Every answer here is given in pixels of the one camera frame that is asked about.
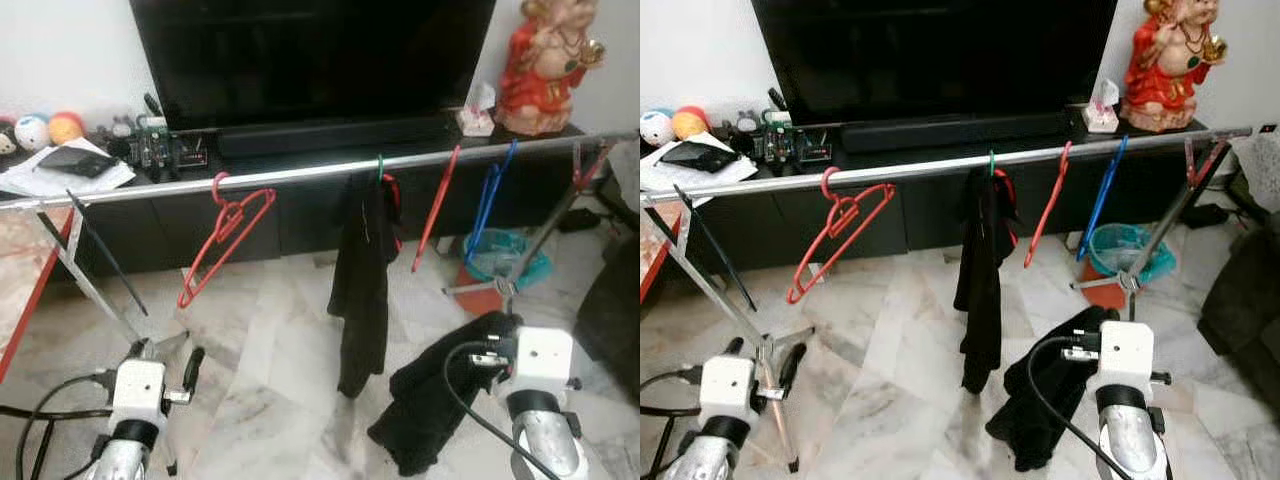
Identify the pink plastic hanger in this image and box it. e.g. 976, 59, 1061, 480
177, 172, 278, 310
786, 166, 898, 306

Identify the black shirt with red trim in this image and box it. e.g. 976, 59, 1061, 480
327, 172, 403, 399
367, 311, 523, 477
985, 305, 1119, 473
952, 165, 1021, 394

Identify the blue plastic hanger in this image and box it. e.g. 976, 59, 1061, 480
1076, 133, 1131, 263
462, 138, 519, 269

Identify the red plastic hanger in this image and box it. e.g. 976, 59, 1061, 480
411, 145, 463, 274
1022, 140, 1074, 269

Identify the pink marble folding table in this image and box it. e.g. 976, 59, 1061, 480
640, 205, 681, 301
0, 205, 76, 386

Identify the white paper stack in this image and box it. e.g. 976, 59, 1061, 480
640, 132, 761, 193
0, 138, 137, 198

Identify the black wallet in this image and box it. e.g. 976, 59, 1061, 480
660, 140, 741, 174
35, 145, 119, 181

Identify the side table with lace cloth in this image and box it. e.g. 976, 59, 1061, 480
1230, 135, 1280, 216
610, 140, 641, 201

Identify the red bucket with teal bag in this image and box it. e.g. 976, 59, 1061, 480
1080, 222, 1179, 311
455, 228, 553, 316

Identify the orange round plush toy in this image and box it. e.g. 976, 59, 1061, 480
47, 110, 86, 147
672, 105, 711, 141

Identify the white round plush toy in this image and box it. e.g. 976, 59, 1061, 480
13, 113, 51, 151
640, 108, 676, 147

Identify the long black soundbar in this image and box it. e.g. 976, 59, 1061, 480
216, 113, 453, 159
840, 110, 1073, 154

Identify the red laughing buddha statue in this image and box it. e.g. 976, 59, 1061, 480
497, 0, 607, 137
1120, 0, 1229, 133

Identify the large black flat television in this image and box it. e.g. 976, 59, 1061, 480
750, 0, 1119, 126
128, 0, 498, 131

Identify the white pink tissue pack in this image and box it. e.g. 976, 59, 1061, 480
457, 82, 498, 138
1083, 78, 1121, 134

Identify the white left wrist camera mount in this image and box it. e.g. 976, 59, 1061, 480
112, 357, 168, 426
698, 354, 758, 423

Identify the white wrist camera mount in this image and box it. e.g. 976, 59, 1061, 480
1088, 320, 1171, 389
698, 354, 758, 423
505, 326, 581, 393
112, 357, 168, 426

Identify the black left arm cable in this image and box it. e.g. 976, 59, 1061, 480
0, 372, 119, 480
640, 368, 706, 480

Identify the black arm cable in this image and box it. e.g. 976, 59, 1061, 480
0, 372, 119, 480
1025, 335, 1136, 480
640, 368, 706, 480
443, 340, 561, 480

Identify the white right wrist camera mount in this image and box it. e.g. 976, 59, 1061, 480
505, 326, 581, 393
1088, 320, 1171, 389

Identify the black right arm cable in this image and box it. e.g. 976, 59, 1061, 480
1025, 335, 1136, 480
443, 340, 561, 480

